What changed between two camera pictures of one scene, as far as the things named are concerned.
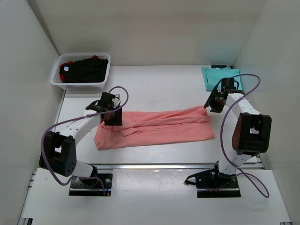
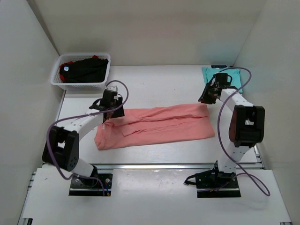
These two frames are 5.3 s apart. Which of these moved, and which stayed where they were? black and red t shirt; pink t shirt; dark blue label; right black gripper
Moved: right black gripper
Stayed: dark blue label; pink t shirt; black and red t shirt
